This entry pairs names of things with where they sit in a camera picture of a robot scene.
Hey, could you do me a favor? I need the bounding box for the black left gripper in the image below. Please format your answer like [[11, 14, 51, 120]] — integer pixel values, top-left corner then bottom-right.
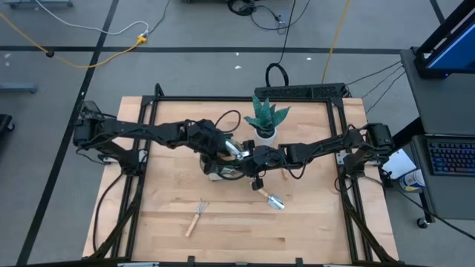
[[184, 118, 234, 168]]

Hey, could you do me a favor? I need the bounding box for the white paper sheet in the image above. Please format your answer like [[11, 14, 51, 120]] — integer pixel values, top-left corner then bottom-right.
[[381, 148, 417, 180]]

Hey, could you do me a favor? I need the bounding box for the black coiled cable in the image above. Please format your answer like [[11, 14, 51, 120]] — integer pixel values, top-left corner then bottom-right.
[[265, 0, 297, 88]]

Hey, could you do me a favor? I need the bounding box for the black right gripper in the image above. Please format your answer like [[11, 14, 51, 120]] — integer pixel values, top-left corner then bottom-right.
[[240, 139, 289, 177]]

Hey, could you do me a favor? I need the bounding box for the black perforated box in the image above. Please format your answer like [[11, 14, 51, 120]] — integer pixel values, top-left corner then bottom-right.
[[254, 82, 348, 100]]

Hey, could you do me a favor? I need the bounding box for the black aluminium table frame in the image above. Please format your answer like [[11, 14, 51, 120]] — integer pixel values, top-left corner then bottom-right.
[[83, 83, 400, 267]]

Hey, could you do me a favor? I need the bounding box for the black cart foot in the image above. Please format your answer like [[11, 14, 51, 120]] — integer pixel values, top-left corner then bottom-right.
[[0, 113, 16, 133]]

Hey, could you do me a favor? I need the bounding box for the green plant in white pot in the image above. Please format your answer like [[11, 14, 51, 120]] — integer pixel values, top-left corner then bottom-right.
[[243, 94, 292, 147]]

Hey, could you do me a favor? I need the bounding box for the white cable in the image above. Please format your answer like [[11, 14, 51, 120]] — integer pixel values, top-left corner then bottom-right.
[[35, 0, 150, 36]]

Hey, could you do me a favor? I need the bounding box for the black cable bundle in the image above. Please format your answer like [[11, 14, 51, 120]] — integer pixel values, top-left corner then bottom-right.
[[226, 0, 312, 34]]

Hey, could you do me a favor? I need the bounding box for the black framed monitor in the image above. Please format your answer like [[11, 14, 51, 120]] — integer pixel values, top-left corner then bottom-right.
[[413, 0, 475, 79]]

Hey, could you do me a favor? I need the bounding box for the black keyboard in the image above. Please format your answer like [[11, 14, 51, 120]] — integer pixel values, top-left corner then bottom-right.
[[425, 135, 475, 177]]

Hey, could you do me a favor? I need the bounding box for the wooden handle hand rake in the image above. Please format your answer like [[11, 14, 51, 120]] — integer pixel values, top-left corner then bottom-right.
[[184, 199, 210, 239]]

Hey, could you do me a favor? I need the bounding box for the wooden handle steel trowel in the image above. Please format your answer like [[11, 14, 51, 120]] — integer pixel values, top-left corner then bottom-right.
[[258, 188, 286, 211]]

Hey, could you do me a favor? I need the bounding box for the yellow cable with plug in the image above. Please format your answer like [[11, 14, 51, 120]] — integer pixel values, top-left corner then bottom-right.
[[0, 13, 148, 70]]

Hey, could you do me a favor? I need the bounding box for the white and yellow canister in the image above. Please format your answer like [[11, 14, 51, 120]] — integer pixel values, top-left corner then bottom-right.
[[399, 168, 426, 193]]

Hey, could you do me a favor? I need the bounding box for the grey side table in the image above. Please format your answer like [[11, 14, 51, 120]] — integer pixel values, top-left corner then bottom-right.
[[399, 47, 475, 220]]

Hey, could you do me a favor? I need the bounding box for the grey cart base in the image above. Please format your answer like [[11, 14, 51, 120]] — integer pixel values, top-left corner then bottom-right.
[[0, 82, 38, 93], [3, 0, 74, 9]]

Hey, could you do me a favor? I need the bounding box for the yellow hanging cable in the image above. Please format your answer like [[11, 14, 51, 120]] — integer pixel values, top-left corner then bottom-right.
[[321, 0, 352, 85]]

